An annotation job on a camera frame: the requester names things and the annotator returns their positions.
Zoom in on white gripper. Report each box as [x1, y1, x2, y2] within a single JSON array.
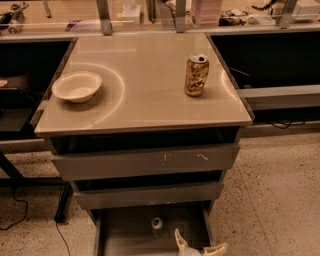
[[174, 229, 228, 256]]

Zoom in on silver blue redbull can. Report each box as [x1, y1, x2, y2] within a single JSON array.
[[151, 217, 163, 238]]

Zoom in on open bottom grey drawer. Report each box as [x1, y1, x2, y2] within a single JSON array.
[[93, 203, 213, 256]]

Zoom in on middle grey drawer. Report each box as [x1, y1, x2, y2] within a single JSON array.
[[74, 182, 223, 209]]

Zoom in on grey drawer cabinet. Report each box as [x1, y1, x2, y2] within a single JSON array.
[[30, 32, 255, 256]]

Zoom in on top grey drawer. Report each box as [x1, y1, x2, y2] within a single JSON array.
[[52, 143, 240, 181]]

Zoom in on gold crumpled soda can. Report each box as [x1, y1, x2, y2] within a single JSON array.
[[184, 54, 209, 97]]

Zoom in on black table leg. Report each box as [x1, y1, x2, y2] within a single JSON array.
[[54, 183, 73, 223]]

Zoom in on white bowl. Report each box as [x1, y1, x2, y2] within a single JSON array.
[[52, 71, 102, 103]]

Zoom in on pink stacked trays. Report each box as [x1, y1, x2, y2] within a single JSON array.
[[191, 0, 223, 27]]

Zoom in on white box on bench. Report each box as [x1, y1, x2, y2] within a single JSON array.
[[121, 4, 141, 24]]

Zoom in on black tool on bench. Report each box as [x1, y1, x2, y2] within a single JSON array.
[[0, 2, 29, 34]]

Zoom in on black floor cable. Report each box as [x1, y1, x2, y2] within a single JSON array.
[[0, 186, 72, 256]]

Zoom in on grey metal post right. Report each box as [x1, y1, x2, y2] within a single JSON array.
[[276, 0, 298, 29]]

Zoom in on grey metal post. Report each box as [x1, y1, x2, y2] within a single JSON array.
[[96, 0, 112, 36], [175, 0, 186, 33], [276, 0, 298, 29]]

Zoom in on grey metal post middle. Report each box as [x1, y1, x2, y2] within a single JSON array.
[[175, 0, 186, 33]]

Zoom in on grey metal post left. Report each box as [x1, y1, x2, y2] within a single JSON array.
[[96, 0, 112, 36]]

